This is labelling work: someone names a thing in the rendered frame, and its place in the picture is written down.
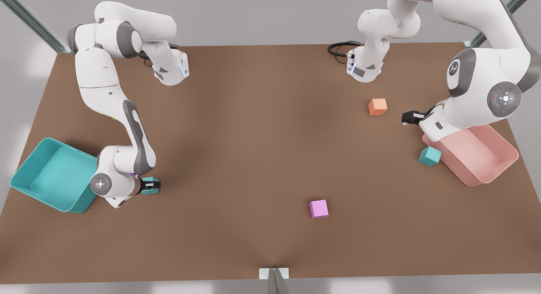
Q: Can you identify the teal blue cube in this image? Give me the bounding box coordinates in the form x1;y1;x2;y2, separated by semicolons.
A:
140;177;159;196
418;146;442;167

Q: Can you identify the orange cube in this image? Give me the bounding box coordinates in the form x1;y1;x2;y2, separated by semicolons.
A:
368;98;388;116

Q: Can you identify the pink plastic bin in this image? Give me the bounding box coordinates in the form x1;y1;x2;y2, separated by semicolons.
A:
422;124;519;187

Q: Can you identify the teal plastic bin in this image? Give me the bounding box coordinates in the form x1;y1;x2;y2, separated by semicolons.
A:
10;137;101;214

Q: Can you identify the pink cube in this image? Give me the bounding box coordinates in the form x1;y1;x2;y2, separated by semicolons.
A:
309;199;329;219

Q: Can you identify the black cable loop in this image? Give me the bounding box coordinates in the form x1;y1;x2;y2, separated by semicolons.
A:
328;41;363;64
139;44;180;68

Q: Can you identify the silver frame post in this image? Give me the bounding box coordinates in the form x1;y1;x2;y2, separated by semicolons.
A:
0;0;71;54
259;267;290;294
463;0;538;48

